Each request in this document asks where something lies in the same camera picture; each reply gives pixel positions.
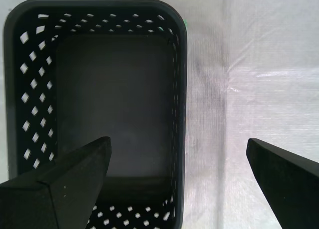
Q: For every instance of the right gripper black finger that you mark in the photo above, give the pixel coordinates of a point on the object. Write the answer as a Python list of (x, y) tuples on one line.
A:
[(291, 186), (62, 189)]

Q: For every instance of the black perforated plastic basket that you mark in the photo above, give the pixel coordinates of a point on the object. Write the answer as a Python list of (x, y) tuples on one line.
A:
[(112, 89)]

